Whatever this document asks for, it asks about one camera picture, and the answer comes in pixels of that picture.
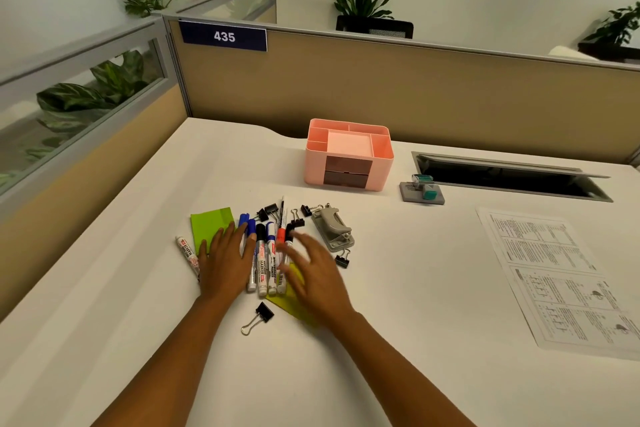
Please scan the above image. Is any person's left hand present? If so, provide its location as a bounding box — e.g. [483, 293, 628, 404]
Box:
[197, 222, 259, 300]

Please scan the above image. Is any person's right hand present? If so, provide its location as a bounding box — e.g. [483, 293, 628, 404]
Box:
[277, 231, 359, 330]

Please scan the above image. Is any person's right forearm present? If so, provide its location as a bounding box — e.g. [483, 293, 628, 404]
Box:
[320, 311, 478, 427]

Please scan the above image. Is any person's left forearm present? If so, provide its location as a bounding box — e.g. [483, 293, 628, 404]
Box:
[91, 293, 237, 427]

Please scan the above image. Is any white marker red label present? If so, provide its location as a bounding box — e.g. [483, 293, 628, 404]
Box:
[175, 236, 201, 283]

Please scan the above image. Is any black cap whiteboard marker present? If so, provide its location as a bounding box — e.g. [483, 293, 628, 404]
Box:
[255, 224, 269, 298]
[283, 224, 297, 267]

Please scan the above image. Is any blue cap whiteboard marker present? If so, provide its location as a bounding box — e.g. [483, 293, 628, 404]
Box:
[245, 219, 259, 293]
[265, 222, 279, 296]
[238, 213, 251, 257]

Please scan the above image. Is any red cap whiteboard marker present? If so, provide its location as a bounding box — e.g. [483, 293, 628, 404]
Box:
[275, 227, 289, 295]

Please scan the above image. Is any green sticky note pad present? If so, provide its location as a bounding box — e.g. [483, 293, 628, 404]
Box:
[265, 264, 321, 328]
[190, 206, 237, 255]

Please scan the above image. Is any grey hole punch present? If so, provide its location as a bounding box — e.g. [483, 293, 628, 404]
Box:
[311, 203, 356, 253]

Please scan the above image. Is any pink desk organizer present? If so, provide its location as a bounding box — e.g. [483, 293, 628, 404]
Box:
[303, 118, 395, 190]

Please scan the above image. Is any grey teal stapler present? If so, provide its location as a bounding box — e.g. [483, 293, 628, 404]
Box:
[399, 174, 446, 206]

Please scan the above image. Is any beige glass-topped cubicle partition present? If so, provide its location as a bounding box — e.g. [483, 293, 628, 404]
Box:
[0, 16, 193, 325]

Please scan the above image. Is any broad-leaf plant behind glass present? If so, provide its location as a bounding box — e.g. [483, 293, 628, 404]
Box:
[0, 49, 151, 187]

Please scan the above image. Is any blue number sign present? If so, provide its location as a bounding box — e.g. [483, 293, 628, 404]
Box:
[178, 19, 268, 53]

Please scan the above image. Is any printed paper sheet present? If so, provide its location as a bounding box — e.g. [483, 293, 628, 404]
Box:
[476, 206, 640, 362]

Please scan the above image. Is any black planter box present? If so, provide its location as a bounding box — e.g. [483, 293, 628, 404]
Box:
[577, 41, 640, 64]

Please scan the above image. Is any dark green potted plant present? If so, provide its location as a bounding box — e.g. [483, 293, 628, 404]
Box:
[582, 2, 640, 47]

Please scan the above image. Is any grey desk cable hatch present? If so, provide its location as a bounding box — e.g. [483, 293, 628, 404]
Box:
[411, 151, 614, 203]

